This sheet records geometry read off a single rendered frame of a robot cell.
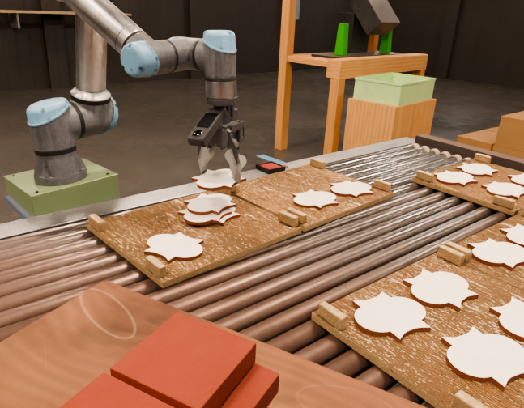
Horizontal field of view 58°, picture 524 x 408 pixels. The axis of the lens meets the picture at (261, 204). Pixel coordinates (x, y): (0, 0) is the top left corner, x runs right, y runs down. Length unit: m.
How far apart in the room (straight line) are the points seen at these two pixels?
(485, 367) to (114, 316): 0.57
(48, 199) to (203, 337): 1.16
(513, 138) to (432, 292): 3.76
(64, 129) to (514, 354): 1.23
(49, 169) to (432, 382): 1.14
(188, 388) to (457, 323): 0.71
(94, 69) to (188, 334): 1.23
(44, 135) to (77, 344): 0.90
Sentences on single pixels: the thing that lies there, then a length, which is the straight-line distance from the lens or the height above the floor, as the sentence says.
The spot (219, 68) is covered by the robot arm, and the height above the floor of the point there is 1.32.
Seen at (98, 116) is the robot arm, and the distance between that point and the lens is 1.54.
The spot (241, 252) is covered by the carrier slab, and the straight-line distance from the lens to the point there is 1.08.
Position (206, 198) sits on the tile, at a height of 0.96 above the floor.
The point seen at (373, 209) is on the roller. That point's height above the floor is 0.92.
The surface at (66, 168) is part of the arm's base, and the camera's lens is 1.49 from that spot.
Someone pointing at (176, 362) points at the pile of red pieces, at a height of 1.24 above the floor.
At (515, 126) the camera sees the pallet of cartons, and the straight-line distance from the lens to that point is 4.67.
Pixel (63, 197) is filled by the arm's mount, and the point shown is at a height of 0.92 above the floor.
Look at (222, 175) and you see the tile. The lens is 1.23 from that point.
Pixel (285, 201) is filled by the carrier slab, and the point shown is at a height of 0.94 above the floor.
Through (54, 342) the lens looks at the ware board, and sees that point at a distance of 0.69.
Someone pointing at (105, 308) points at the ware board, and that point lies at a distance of 0.73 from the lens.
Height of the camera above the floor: 1.45
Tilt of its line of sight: 23 degrees down
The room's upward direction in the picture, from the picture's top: 3 degrees clockwise
